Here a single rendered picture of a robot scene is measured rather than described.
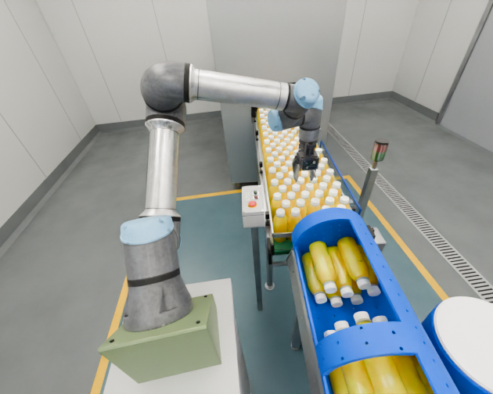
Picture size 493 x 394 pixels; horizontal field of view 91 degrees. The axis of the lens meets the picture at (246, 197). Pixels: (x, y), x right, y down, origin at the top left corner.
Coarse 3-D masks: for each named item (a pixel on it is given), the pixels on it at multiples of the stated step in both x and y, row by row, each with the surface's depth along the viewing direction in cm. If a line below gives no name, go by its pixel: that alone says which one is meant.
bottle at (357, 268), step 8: (344, 240) 87; (352, 240) 87; (344, 248) 86; (352, 248) 84; (344, 256) 84; (352, 256) 82; (360, 256) 82; (344, 264) 85; (352, 264) 80; (360, 264) 79; (352, 272) 79; (360, 272) 78; (368, 272) 78
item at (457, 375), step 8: (432, 312) 78; (424, 320) 82; (432, 320) 75; (424, 328) 78; (432, 328) 74; (432, 336) 73; (440, 344) 70; (440, 352) 70; (448, 360) 67; (448, 368) 68; (456, 368) 66; (456, 376) 66; (464, 376) 64; (456, 384) 67; (464, 384) 65; (472, 384) 63; (464, 392) 66; (472, 392) 64; (480, 392) 62; (488, 392) 61
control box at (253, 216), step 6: (246, 186) 123; (252, 186) 123; (258, 186) 122; (252, 192) 119; (258, 192) 118; (246, 198) 116; (252, 198) 115; (258, 198) 115; (246, 204) 112; (258, 204) 112; (246, 210) 109; (252, 210) 109; (258, 210) 108; (246, 216) 109; (252, 216) 109; (258, 216) 109; (246, 222) 112; (252, 222) 112; (258, 222) 112
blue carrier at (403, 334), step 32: (320, 224) 92; (352, 224) 81; (384, 288) 63; (320, 320) 81; (352, 320) 83; (416, 320) 60; (320, 352) 62; (352, 352) 54; (384, 352) 52; (416, 352) 52; (448, 384) 49
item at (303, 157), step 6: (306, 144) 88; (312, 144) 89; (300, 150) 96; (306, 150) 89; (312, 150) 92; (300, 156) 93; (306, 156) 90; (312, 156) 92; (300, 162) 92; (306, 162) 92; (312, 162) 92; (318, 162) 92; (300, 168) 94; (306, 168) 94; (312, 168) 94
